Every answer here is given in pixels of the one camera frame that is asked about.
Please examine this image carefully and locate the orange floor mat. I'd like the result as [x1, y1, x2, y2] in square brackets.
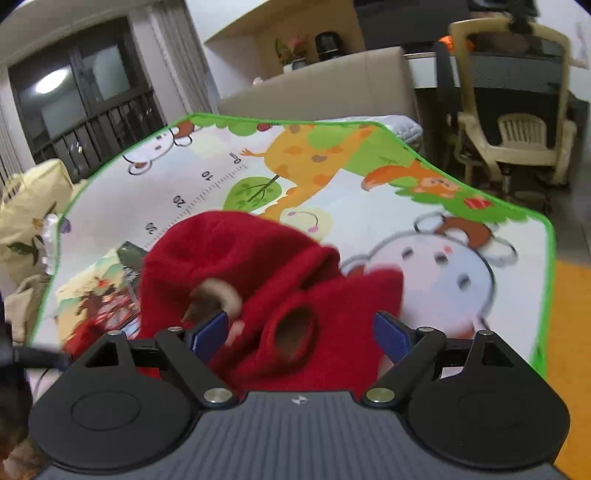
[547, 261, 591, 479]

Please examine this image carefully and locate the beige mesh office chair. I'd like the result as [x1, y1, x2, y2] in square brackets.
[434, 16, 577, 197]

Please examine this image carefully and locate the black monitor screen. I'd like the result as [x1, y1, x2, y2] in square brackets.
[353, 0, 469, 53]

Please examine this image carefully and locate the potted plant with red leaves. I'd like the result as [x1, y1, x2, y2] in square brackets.
[274, 36, 308, 73]

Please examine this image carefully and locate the orange object on desk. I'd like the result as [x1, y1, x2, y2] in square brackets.
[438, 34, 475, 54]

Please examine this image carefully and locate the black kettle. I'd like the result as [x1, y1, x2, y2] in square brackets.
[315, 31, 344, 62]

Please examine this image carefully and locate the yellow floral bag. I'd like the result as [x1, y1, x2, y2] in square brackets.
[0, 159, 74, 296]

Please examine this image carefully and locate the colourful cartoon play mat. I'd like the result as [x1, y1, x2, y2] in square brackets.
[32, 114, 555, 373]

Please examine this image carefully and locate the red illustrated picture book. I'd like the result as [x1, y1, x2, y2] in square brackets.
[56, 249, 141, 345]

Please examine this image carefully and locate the red fleece garment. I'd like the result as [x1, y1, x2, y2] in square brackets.
[62, 209, 407, 401]

